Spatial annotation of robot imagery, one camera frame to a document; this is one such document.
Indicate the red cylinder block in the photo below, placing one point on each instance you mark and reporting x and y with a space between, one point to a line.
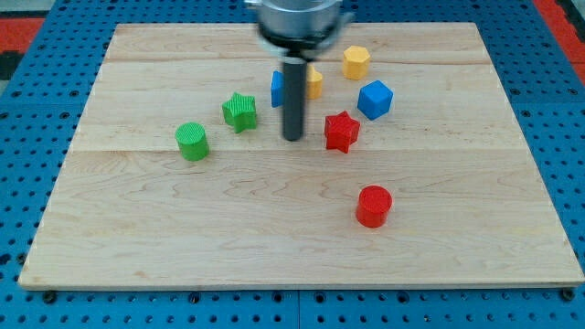
373 206

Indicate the red star block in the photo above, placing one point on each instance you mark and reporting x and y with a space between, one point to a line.
340 131

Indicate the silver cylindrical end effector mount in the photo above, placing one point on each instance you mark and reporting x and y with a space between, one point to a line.
299 28

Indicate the yellow heart block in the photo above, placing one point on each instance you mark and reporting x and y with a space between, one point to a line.
314 83

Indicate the yellow hexagon block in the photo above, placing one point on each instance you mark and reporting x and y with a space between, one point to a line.
355 62

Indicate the blue cube block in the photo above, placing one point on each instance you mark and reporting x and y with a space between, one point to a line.
375 99

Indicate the green star block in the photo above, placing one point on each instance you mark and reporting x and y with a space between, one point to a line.
240 112

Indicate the green cylinder block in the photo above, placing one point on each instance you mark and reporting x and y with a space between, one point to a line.
192 141

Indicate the blue triangle block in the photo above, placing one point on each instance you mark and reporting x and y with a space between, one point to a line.
276 89

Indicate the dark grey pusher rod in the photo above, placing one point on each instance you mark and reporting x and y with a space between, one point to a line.
293 98

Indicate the light wooden board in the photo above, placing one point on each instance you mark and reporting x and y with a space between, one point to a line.
129 213

